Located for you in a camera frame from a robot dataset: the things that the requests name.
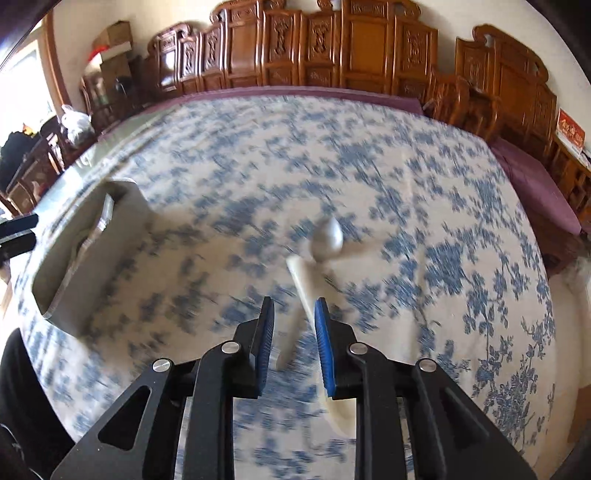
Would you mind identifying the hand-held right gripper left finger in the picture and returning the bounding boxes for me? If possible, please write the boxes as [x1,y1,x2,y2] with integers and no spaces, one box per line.
[50,296,276,480]

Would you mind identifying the dark wooden chair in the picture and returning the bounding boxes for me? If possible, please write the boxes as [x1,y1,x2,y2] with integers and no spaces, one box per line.
[4,133,66,215]

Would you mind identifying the blue floral blanket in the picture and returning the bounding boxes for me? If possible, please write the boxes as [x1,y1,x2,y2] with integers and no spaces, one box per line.
[14,95,557,480]

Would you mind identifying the pale green mattress cover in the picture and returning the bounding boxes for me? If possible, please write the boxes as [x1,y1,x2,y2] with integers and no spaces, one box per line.
[34,108,160,208]

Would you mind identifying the grey furry object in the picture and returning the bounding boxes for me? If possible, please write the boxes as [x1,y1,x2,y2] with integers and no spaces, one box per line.
[564,255,591,297]

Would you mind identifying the grey rectangular tray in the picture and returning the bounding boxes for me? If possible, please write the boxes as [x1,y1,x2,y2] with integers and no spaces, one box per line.
[31,179,153,337]

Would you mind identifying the dark wooden cabinet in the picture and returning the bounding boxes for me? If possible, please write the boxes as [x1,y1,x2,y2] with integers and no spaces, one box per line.
[99,52,154,117]

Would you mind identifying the person's black clothing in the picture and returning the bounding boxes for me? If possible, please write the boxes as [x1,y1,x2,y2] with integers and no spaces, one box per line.
[0,330,79,480]

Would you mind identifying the slim metal spoon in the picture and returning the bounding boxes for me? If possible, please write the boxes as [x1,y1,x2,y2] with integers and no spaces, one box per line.
[94,194,116,234]

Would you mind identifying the wooden armchair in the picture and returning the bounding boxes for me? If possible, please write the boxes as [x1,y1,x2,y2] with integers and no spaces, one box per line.
[466,85,502,145]
[422,74,472,136]

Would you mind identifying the carved wooden headboard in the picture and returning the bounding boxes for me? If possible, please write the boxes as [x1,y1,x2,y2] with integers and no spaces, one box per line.
[148,23,228,99]
[301,0,439,99]
[210,0,305,89]
[455,25,559,158]

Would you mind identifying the white plastic bag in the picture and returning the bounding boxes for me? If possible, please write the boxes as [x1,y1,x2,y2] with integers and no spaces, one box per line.
[60,104,96,142]

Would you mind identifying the large white plastic spoon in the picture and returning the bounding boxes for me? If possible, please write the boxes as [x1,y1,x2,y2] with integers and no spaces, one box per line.
[285,256,358,437]

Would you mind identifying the red box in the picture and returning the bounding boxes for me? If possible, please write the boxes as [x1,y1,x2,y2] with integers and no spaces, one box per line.
[556,108,588,156]

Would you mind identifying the wooden bedside cabinet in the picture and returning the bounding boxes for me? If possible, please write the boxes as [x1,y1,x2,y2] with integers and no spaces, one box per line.
[551,136,591,215]

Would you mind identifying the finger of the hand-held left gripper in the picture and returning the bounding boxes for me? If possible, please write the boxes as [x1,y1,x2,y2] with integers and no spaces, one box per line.
[0,213,39,241]
[0,231,37,265]

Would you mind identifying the cardboard box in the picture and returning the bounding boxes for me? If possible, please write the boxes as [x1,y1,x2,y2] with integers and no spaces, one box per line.
[91,20,136,62]

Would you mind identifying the black bag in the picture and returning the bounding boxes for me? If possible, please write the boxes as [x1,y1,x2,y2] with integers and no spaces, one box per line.
[0,131,43,186]

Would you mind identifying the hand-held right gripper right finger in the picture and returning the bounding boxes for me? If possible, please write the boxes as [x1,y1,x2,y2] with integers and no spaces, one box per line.
[314,298,539,480]

